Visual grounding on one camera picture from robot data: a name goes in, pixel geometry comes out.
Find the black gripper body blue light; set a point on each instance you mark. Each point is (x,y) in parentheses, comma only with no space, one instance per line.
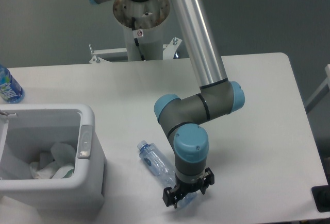
(183,188)

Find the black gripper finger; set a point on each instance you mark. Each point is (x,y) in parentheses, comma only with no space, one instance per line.
(172,196)
(207,180)

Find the clear plastic bottle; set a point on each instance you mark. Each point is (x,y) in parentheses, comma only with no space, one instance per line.
(157,163)

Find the white paper wrapper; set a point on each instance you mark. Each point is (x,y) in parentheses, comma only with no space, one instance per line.
(64,156)

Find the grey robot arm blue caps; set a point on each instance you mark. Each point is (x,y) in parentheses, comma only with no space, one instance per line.
(181,119)

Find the white paper trash in can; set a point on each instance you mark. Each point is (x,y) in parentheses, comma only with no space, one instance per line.
(45,168)

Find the white plastic trash can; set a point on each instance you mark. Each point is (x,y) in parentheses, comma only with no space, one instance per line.
(28,130)

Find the black object at table edge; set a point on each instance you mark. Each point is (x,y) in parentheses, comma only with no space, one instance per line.
(321,197)

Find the blue labelled water bottle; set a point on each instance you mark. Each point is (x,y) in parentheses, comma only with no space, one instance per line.
(11,90)

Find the white frame at right edge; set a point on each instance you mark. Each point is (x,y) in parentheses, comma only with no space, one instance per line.
(320,92)

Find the white table frame bracket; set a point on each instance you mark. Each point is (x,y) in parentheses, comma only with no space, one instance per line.
(114,55)

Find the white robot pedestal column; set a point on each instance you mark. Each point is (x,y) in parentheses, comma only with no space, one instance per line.
(143,24)

